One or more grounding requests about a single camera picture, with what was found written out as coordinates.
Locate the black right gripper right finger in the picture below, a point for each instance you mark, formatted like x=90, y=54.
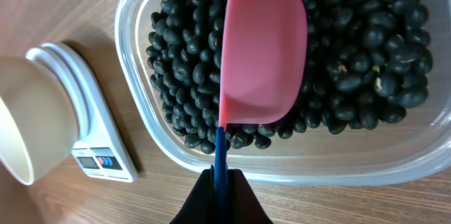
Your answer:
x=244, y=207

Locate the white bowl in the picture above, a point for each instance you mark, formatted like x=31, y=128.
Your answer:
x=38, y=122

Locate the white digital kitchen scale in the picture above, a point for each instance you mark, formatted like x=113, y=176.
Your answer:
x=99, y=151

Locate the clear plastic container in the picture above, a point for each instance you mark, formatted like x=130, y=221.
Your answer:
x=416, y=147

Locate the black beans pile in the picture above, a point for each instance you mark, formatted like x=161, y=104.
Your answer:
x=367, y=62

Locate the pink scoop with blue handle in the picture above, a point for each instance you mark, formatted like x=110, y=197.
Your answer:
x=264, y=53

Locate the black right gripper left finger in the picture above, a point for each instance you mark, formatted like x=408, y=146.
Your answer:
x=199, y=205

